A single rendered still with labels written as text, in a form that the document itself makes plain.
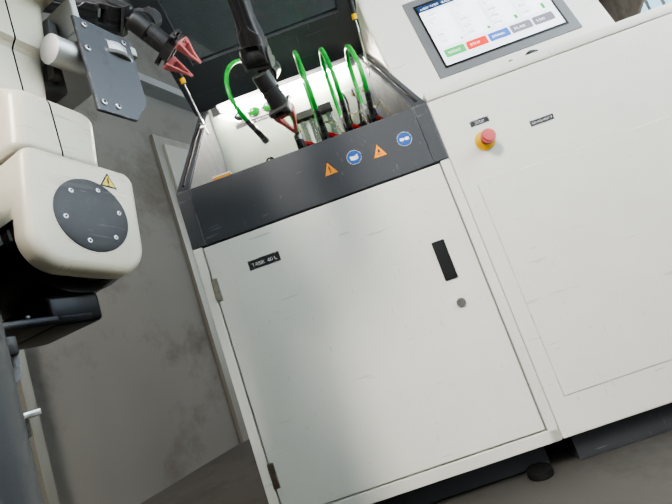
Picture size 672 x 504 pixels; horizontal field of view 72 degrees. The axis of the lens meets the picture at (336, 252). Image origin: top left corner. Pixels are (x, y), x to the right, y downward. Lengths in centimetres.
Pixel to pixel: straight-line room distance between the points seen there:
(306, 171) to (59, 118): 65
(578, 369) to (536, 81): 72
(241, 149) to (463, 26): 90
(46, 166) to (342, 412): 82
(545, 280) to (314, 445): 68
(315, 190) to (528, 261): 55
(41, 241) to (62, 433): 192
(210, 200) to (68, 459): 157
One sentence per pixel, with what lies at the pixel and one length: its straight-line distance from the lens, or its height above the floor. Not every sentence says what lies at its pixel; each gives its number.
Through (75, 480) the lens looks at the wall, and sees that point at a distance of 252.
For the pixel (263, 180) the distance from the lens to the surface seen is 123.
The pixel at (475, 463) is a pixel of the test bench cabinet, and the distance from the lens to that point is 122.
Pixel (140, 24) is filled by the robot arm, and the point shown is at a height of 142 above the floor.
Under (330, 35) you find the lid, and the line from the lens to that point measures 192.
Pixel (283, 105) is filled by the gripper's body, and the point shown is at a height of 114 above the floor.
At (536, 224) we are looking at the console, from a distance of 123.
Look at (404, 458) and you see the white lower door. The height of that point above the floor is 14.
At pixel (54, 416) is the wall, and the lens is 250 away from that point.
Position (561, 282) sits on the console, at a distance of 123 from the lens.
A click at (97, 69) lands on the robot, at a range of 82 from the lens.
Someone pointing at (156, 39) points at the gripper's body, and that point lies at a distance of 148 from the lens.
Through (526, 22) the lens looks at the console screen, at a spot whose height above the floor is 120.
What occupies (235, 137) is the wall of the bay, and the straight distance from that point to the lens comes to 190.
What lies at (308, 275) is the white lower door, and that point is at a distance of 117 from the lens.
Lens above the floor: 48
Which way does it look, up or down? 9 degrees up
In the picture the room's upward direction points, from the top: 19 degrees counter-clockwise
